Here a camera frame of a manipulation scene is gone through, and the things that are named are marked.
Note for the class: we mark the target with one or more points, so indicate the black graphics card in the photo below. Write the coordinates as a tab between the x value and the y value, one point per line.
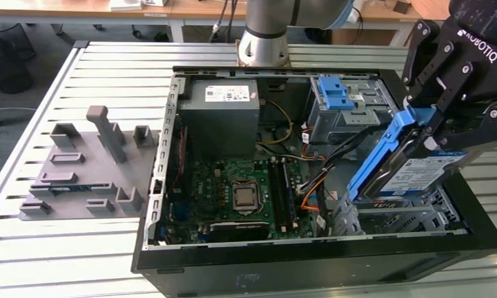
238	231

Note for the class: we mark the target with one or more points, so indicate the grey parts rack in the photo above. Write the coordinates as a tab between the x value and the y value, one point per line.
91	174

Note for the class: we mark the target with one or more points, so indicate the grey power supply unit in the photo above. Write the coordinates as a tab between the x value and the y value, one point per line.
219	130

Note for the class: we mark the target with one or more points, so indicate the spare RAM stick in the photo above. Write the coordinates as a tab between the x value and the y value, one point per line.
83	188

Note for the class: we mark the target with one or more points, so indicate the black RAM slot pair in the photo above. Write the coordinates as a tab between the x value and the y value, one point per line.
275	192

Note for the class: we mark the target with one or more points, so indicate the silver CPU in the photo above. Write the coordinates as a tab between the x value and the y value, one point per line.
246	197

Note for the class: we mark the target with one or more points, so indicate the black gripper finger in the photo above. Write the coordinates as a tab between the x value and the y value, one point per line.
480	127
419	49

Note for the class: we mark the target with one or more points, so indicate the black PC case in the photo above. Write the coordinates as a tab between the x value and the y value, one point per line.
274	267

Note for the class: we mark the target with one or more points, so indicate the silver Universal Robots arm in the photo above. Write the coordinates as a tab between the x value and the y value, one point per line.
263	49

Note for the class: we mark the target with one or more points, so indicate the silver disk bay cage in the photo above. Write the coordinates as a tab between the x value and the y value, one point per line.
398	214

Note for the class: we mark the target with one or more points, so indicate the hard disk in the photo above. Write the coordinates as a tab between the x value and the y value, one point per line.
419	174

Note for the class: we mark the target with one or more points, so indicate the white box with blue print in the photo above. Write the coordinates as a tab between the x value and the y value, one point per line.
154	2

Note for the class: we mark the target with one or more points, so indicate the black mesh waste bin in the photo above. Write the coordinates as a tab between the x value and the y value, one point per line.
8	62

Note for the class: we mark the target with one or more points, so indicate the wooden desk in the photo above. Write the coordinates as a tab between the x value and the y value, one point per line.
66	12

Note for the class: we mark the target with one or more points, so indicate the grey optical drive cage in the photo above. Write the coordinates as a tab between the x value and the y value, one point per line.
356	121

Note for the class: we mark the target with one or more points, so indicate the green motherboard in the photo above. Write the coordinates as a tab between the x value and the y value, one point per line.
248	167

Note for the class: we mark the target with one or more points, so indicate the CPU socket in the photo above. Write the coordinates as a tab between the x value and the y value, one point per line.
247	183

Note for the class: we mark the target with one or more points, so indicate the blue plastic drive latch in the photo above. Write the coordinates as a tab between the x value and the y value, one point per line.
335	93

